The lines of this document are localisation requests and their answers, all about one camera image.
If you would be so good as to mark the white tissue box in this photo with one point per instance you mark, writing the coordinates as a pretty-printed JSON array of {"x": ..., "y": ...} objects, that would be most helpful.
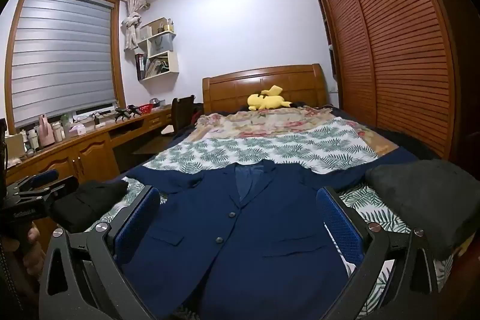
[{"x": 78, "y": 130}]

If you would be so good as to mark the dark chair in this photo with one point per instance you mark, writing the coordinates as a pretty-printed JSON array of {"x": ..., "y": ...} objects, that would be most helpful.
[{"x": 182, "y": 113}]

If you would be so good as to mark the floral blanket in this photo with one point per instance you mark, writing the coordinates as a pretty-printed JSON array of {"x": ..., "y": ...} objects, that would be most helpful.
[{"x": 262, "y": 125}]

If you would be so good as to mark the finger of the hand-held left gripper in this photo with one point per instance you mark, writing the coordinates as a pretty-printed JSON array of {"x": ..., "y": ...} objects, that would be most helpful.
[
  {"x": 45, "y": 177},
  {"x": 63, "y": 187}
]

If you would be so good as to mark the beige tied curtain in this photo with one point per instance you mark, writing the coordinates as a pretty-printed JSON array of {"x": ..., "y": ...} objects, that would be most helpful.
[{"x": 131, "y": 27}]

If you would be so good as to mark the yellow plush toy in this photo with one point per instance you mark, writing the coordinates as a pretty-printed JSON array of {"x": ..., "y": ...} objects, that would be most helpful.
[{"x": 266, "y": 101}]

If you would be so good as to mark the metal bowl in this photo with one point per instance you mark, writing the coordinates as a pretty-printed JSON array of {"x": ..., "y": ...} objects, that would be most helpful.
[{"x": 156, "y": 102}]

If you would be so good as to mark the white wall shelf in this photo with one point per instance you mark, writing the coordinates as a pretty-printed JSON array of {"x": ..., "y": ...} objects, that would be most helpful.
[{"x": 170, "y": 61}]

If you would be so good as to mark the person's left hand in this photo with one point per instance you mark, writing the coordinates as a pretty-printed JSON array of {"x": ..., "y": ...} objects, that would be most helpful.
[{"x": 33, "y": 260}]

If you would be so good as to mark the dark grey folded cloth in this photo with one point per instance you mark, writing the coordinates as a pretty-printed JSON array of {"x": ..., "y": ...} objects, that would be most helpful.
[{"x": 423, "y": 200}]

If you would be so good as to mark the wooden bed headboard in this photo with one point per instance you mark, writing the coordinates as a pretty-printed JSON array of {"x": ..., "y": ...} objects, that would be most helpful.
[{"x": 232, "y": 87}]

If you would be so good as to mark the black folded cloth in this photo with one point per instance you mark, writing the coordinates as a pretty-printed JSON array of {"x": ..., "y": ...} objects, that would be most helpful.
[{"x": 90, "y": 200}]

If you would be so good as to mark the wooden desk cabinet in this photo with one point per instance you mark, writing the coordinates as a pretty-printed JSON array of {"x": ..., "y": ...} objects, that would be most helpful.
[{"x": 90, "y": 155}]

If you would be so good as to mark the navy blue suit jacket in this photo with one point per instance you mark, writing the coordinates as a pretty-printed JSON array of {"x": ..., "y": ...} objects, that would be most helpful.
[{"x": 240, "y": 248}]

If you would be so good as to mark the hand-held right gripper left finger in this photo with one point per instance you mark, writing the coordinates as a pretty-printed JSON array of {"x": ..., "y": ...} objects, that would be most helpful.
[{"x": 138, "y": 218}]

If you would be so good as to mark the red basket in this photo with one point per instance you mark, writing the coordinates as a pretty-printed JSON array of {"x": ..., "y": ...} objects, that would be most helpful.
[{"x": 146, "y": 109}]

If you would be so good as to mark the green lidded bottle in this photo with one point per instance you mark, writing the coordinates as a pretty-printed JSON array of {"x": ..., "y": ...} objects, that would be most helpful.
[{"x": 66, "y": 125}]

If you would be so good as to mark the white paper bag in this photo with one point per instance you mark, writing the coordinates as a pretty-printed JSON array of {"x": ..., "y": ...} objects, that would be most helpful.
[{"x": 161, "y": 44}]

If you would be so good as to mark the wooden louvred wardrobe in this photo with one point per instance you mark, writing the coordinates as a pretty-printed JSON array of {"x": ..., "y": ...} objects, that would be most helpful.
[{"x": 393, "y": 61}]

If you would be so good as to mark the pink jug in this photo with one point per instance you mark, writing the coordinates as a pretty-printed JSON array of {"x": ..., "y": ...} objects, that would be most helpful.
[{"x": 45, "y": 134}]

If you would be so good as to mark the white canister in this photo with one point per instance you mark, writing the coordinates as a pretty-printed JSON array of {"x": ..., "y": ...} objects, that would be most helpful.
[{"x": 58, "y": 132}]

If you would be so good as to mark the wooden window frame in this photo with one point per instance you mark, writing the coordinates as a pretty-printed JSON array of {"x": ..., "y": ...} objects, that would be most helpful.
[{"x": 118, "y": 61}]

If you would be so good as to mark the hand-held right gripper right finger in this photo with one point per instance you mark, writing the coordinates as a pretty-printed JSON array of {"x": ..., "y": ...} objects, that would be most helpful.
[{"x": 337, "y": 218}]

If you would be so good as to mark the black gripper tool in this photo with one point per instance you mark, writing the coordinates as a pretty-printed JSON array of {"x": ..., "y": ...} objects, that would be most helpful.
[
  {"x": 122, "y": 113},
  {"x": 135, "y": 109}
]

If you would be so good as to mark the cardboard box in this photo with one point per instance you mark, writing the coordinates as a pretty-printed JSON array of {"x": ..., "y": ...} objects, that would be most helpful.
[{"x": 15, "y": 146}]

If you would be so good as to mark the leaf print bedsheet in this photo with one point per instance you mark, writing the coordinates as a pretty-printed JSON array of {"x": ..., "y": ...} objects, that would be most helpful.
[{"x": 300, "y": 147}]

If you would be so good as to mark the grey window blind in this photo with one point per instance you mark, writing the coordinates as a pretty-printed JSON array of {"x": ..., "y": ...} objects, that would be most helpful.
[{"x": 63, "y": 54}]

